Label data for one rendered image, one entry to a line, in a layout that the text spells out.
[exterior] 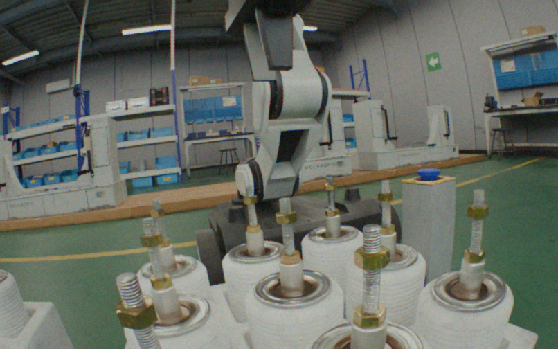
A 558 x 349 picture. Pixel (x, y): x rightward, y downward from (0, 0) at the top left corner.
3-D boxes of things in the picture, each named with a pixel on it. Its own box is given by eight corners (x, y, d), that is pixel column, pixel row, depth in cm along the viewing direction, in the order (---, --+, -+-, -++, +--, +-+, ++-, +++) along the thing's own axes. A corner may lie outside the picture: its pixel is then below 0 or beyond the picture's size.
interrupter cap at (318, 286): (241, 308, 23) (241, 302, 23) (267, 273, 30) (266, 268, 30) (327, 313, 21) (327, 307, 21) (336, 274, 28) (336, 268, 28)
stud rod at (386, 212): (390, 248, 29) (388, 181, 28) (381, 247, 30) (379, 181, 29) (391, 244, 30) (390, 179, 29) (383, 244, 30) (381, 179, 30)
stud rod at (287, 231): (284, 278, 25) (277, 199, 25) (288, 273, 26) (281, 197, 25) (295, 278, 25) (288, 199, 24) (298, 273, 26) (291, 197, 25)
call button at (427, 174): (412, 182, 44) (412, 169, 43) (427, 179, 45) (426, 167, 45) (430, 184, 40) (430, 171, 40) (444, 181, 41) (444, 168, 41)
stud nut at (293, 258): (277, 264, 25) (276, 255, 25) (283, 257, 27) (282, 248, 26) (298, 264, 24) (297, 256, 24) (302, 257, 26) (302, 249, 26)
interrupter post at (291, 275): (277, 296, 25) (274, 265, 25) (284, 284, 27) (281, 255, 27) (302, 298, 24) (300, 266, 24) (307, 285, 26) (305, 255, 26)
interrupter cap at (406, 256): (421, 272, 25) (421, 266, 25) (350, 274, 28) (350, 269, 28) (415, 246, 32) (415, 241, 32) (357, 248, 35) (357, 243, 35)
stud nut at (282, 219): (273, 224, 25) (271, 215, 25) (280, 219, 26) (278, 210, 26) (294, 224, 24) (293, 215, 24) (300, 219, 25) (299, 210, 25)
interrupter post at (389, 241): (396, 263, 28) (397, 235, 28) (375, 264, 29) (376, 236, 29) (396, 255, 31) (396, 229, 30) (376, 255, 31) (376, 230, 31)
